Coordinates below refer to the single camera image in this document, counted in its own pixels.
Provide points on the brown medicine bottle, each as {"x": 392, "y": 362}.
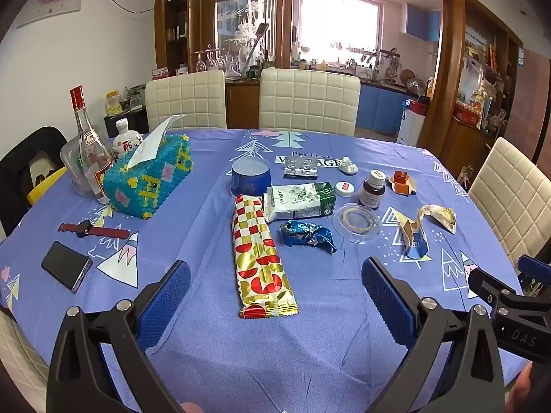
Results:
{"x": 371, "y": 193}

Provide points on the frosted glass partition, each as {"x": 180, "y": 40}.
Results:
{"x": 241, "y": 17}

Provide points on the white tissue sheet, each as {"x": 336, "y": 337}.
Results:
{"x": 148, "y": 146}

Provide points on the clear round plastic lid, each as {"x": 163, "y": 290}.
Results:
{"x": 357, "y": 228}

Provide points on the folded blue white wrapper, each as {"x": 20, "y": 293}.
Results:
{"x": 413, "y": 238}

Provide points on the silver blister pack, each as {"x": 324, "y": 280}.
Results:
{"x": 299, "y": 170}

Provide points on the cream quilted chair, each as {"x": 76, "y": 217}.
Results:
{"x": 21, "y": 361}
{"x": 512, "y": 193}
{"x": 185, "y": 99}
{"x": 308, "y": 101}

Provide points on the row of wine glasses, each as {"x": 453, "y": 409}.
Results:
{"x": 211, "y": 62}

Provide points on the clear plastic container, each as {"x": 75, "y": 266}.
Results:
{"x": 71, "y": 167}

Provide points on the blue foil wrapper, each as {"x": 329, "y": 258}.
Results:
{"x": 308, "y": 234}

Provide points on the red band smartwatch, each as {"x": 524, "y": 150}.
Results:
{"x": 81, "y": 228}

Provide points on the kitchen window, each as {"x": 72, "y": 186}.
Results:
{"x": 340, "y": 19}

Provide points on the blue kitchen wall cabinet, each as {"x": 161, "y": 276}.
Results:
{"x": 419, "y": 23}

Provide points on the clear liquor bottle red cap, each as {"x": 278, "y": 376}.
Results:
{"x": 88, "y": 146}

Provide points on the crumpled gold white wrapper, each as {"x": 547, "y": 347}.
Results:
{"x": 439, "y": 217}

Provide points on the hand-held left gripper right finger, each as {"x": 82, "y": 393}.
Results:
{"x": 387, "y": 301}

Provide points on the black smartphone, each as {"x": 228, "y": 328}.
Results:
{"x": 64, "y": 264}

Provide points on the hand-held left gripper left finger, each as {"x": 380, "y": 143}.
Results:
{"x": 165, "y": 305}

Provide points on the red gold checkered packet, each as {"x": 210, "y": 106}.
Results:
{"x": 258, "y": 258}

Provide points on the yellow jar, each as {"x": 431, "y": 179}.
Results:
{"x": 112, "y": 103}

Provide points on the person's right hand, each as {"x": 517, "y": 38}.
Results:
{"x": 521, "y": 387}

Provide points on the small white ceramic bottle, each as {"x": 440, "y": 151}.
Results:
{"x": 125, "y": 142}

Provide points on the white bottle cap red label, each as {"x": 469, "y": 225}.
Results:
{"x": 344, "y": 188}

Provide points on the blue round tin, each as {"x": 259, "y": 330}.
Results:
{"x": 249, "y": 185}

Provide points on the teal beaded tissue box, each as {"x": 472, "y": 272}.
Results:
{"x": 146, "y": 185}

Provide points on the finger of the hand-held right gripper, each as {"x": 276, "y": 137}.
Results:
{"x": 488, "y": 286}
{"x": 536, "y": 269}

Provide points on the blue kitchen base cabinets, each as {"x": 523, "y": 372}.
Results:
{"x": 383, "y": 109}

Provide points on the wooden shelf unit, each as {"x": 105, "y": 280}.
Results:
{"x": 469, "y": 137}

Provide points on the crumpled white tissue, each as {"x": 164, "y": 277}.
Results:
{"x": 348, "y": 166}

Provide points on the wooden display cabinet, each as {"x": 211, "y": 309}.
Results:
{"x": 176, "y": 21}

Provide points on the black chair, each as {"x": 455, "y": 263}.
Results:
{"x": 17, "y": 155}

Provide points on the white green packet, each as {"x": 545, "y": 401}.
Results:
{"x": 299, "y": 200}

